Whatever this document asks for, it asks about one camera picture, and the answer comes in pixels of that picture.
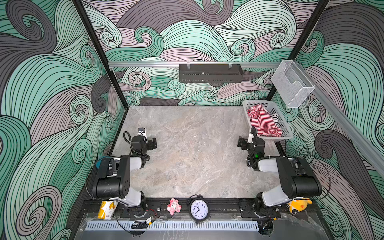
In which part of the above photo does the yellow plush toy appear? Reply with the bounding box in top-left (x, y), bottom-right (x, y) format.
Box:
top-left (287, 199), bottom-right (313, 215)

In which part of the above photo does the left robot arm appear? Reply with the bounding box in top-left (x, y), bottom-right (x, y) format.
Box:
top-left (91, 128), bottom-right (157, 211)

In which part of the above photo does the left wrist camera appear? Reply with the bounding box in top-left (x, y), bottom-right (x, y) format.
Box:
top-left (138, 127), bottom-right (148, 142)

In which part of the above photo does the aluminium rail right wall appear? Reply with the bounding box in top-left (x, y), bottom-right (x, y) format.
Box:
top-left (301, 65), bottom-right (384, 173)

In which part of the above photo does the teal lid white mug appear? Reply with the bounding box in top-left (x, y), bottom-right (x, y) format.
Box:
top-left (95, 156), bottom-right (112, 169)

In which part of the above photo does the yellow drink cup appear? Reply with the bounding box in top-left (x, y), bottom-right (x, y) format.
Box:
top-left (97, 201), bottom-right (118, 221)

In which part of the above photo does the aluminium rail wall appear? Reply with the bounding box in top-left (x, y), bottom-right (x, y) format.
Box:
top-left (301, 65), bottom-right (384, 173)
top-left (108, 61), bottom-right (280, 69)

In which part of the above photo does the aluminium rail back wall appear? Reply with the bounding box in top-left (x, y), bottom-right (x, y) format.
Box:
top-left (108, 61), bottom-right (280, 69)

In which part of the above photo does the clear wall-mounted bin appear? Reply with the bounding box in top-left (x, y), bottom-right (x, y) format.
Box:
top-left (272, 60), bottom-right (315, 109)

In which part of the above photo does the pink plush toy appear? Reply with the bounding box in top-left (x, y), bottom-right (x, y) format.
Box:
top-left (167, 198), bottom-right (182, 216)

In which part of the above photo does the white slotted cable duct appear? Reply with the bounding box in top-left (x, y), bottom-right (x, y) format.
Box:
top-left (85, 221), bottom-right (259, 231)

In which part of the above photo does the black alarm clock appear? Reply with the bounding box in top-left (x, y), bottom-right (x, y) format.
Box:
top-left (187, 195), bottom-right (211, 224)

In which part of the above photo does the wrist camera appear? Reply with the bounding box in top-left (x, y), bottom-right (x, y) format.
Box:
top-left (247, 127), bottom-right (258, 147)
top-left (138, 127), bottom-right (148, 142)

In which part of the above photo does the black wall shelf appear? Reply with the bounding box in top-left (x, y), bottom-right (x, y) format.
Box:
top-left (179, 65), bottom-right (244, 87)

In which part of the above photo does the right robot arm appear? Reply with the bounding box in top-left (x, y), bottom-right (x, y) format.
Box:
top-left (237, 137), bottom-right (323, 214)

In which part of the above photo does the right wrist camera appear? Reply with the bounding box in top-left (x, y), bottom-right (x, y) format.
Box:
top-left (247, 127), bottom-right (258, 147)

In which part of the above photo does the grey plastic laundry basket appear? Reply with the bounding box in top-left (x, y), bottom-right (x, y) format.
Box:
top-left (243, 100), bottom-right (294, 142)

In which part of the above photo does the red white striped tank top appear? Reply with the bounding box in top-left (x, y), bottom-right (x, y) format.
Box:
top-left (247, 105), bottom-right (282, 137)

